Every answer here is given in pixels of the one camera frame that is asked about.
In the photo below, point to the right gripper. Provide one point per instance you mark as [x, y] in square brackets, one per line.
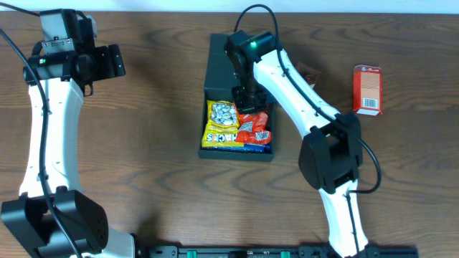
[249, 104]

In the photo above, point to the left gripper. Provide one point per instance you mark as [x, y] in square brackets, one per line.
[117, 59]

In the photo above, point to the red snack bag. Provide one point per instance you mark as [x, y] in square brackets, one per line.
[253, 128]

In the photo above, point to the yellow Hacks candy bag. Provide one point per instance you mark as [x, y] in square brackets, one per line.
[222, 126]

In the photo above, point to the black gift box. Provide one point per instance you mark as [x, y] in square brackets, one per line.
[219, 81]

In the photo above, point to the blue Oreo cookie pack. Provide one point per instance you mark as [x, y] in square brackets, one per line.
[251, 148]

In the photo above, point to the brown Pocky box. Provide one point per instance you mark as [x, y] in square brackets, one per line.
[309, 74]

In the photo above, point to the red cardboard snack box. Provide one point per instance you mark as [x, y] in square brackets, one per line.
[367, 90]

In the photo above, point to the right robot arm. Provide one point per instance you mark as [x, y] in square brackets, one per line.
[330, 153]

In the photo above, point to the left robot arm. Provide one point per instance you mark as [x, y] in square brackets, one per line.
[52, 217]

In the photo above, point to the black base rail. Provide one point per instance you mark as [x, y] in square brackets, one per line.
[307, 251]

